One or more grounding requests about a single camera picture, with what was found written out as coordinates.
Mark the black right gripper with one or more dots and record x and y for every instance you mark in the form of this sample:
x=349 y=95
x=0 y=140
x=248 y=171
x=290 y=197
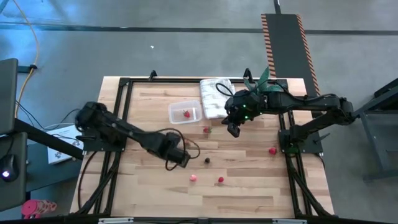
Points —
x=245 y=104

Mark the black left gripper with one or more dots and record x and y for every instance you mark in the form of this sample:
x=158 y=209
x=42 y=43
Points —
x=169 y=146

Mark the red strawberry with green leaves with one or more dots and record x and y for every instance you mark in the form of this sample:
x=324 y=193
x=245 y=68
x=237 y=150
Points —
x=206 y=130
x=186 y=114

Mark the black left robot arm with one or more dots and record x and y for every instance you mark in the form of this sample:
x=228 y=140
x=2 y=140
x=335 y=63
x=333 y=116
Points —
x=124 y=129

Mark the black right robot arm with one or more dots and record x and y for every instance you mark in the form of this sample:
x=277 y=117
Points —
x=304 y=101

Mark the clear plastic tupperware container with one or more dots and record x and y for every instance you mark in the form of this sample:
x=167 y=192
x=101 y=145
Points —
x=177 y=109

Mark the pink raspberry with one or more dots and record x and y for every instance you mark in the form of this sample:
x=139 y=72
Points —
x=193 y=178

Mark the dark cherry with stem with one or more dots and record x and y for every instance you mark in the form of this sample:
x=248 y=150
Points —
x=207 y=160

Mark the white folded towel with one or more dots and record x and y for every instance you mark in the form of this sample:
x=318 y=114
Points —
x=211 y=99

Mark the green artificial plant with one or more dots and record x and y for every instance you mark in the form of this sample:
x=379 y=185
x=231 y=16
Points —
x=262 y=79

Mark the black mat with orange stripes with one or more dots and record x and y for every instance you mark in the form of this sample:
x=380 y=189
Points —
x=286 y=46

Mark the white box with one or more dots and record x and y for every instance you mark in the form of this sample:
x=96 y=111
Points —
x=60 y=155

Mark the grey metal table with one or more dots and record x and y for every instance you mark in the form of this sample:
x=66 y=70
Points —
x=379 y=124

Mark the pink bottle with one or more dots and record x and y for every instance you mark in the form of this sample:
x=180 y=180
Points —
x=37 y=208

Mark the black desk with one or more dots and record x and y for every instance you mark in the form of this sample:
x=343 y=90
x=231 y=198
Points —
x=18 y=193

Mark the black computer mouse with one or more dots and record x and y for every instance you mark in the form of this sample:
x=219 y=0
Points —
x=8 y=168

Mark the dark monitor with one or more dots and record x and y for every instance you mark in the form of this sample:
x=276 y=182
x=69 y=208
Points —
x=7 y=93

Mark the black aluminium table frame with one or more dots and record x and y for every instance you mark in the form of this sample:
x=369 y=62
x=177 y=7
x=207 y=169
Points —
x=124 y=93

